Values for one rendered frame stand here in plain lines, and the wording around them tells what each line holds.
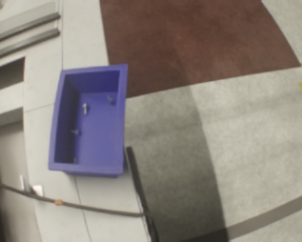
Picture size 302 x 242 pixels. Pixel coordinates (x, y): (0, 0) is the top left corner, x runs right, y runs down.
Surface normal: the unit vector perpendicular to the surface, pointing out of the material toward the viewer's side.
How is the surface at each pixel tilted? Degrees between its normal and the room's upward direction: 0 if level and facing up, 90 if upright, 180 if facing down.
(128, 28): 0
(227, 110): 0
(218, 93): 0
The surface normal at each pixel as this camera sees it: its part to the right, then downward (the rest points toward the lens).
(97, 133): -0.04, -0.47
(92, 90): -0.02, 0.84
